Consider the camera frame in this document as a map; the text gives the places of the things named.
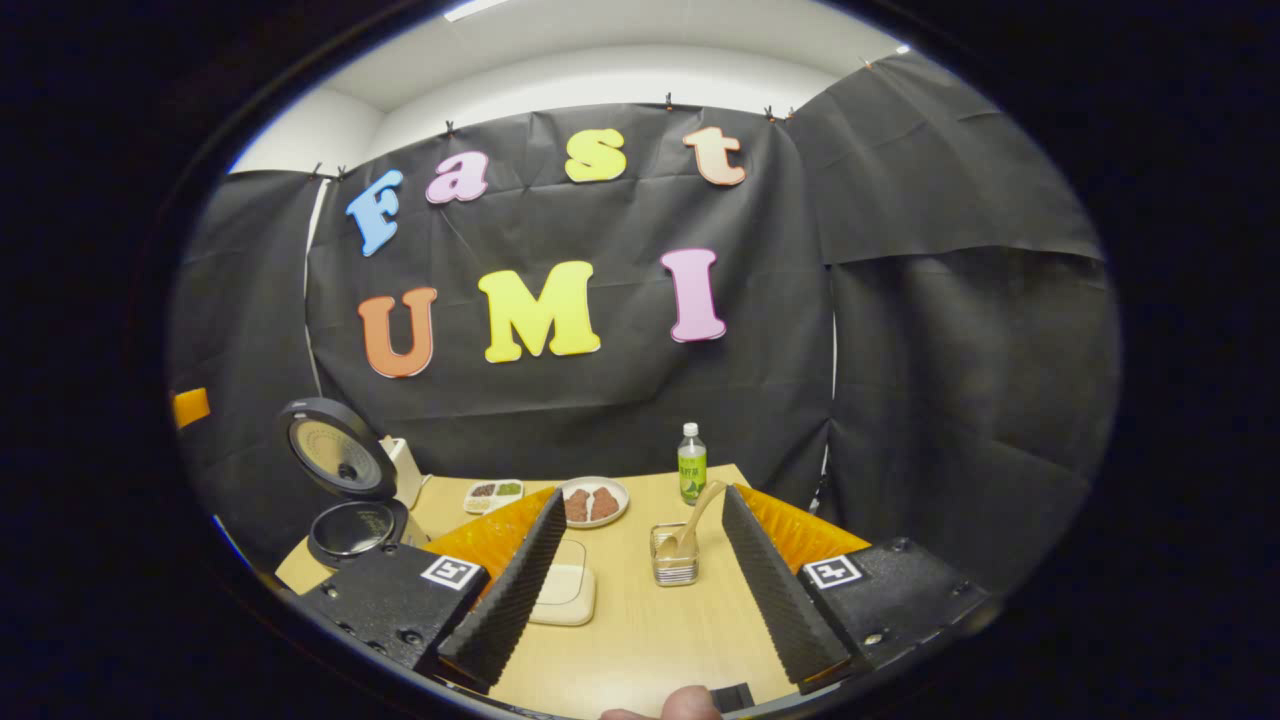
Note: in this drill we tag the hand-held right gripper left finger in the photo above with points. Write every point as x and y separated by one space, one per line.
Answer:
505 600

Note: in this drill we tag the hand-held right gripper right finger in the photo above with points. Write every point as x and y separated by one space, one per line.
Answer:
780 600

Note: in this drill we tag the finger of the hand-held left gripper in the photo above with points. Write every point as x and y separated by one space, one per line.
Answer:
192 407

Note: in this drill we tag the wooden spoon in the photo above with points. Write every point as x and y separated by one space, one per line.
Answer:
690 525

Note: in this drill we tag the silver black rice cooker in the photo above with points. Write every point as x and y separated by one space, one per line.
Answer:
350 530

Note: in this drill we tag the clear glass dish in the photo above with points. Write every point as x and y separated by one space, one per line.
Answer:
572 552

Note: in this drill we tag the white divided grain dish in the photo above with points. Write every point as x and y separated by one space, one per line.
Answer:
492 496

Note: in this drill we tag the brown meat piece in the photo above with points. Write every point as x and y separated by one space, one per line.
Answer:
577 506
604 503

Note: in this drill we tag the white round plate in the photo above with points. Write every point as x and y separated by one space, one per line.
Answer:
622 497

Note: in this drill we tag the green label drink bottle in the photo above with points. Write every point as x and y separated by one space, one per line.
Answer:
692 470

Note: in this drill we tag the white toaster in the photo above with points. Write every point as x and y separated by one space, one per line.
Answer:
408 475

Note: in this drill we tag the black backdrop cloth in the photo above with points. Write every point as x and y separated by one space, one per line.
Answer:
600 400

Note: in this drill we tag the long ceiling light panel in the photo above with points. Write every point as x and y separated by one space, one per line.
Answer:
472 8

